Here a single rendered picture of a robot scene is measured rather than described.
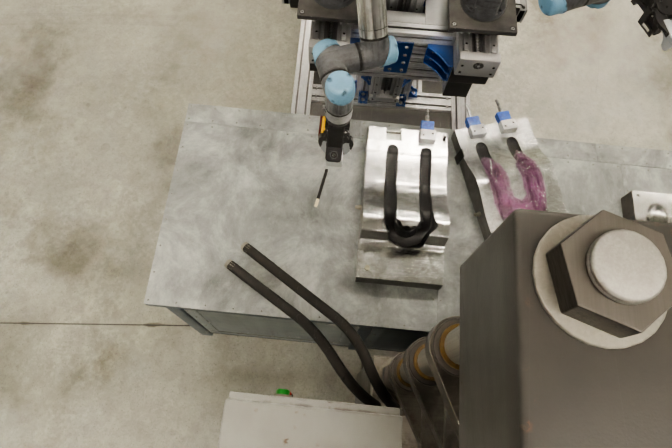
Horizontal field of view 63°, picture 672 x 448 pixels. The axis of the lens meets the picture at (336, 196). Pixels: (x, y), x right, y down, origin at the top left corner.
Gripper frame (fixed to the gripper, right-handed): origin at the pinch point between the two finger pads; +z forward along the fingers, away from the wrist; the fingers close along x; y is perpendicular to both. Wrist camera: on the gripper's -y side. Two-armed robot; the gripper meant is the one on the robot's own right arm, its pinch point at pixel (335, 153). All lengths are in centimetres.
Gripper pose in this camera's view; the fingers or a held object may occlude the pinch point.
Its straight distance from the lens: 168.1
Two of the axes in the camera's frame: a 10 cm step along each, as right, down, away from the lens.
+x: -10.0, -1.0, 0.0
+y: 0.9, -9.2, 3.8
